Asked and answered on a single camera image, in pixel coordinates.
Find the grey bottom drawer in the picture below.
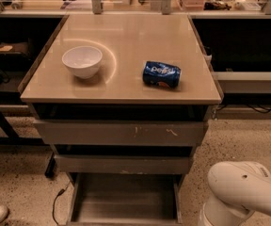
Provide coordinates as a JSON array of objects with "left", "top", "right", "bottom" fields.
[{"left": 66, "top": 173, "right": 182, "bottom": 226}]

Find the grey drawer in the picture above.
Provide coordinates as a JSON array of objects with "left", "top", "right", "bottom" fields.
[
  {"left": 66, "top": 173, "right": 182, "bottom": 226},
  {"left": 55, "top": 145, "right": 191, "bottom": 174},
  {"left": 34, "top": 120, "right": 208, "bottom": 147}
]

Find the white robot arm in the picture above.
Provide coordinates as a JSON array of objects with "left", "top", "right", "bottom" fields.
[{"left": 198, "top": 161, "right": 271, "bottom": 226}]

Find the grey drawer cabinet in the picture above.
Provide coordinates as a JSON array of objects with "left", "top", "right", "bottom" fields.
[{"left": 17, "top": 13, "right": 225, "bottom": 186}]

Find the grey middle drawer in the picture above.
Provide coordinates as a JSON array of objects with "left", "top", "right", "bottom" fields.
[{"left": 55, "top": 145, "right": 191, "bottom": 174}]

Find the grey top drawer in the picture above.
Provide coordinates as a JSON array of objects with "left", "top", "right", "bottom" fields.
[{"left": 34, "top": 120, "right": 208, "bottom": 147}]

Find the crushed blue Pepsi can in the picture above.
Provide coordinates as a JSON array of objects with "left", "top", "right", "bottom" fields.
[{"left": 142, "top": 61, "right": 182, "bottom": 89}]

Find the white ceramic bowl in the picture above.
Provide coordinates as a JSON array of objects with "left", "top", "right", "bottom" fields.
[{"left": 62, "top": 46, "right": 103, "bottom": 79}]

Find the black floor cable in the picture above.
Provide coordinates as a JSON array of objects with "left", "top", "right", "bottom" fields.
[{"left": 51, "top": 182, "right": 72, "bottom": 226}]

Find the black table leg frame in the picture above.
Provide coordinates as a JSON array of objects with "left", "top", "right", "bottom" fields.
[{"left": 0, "top": 94, "right": 56, "bottom": 178}]

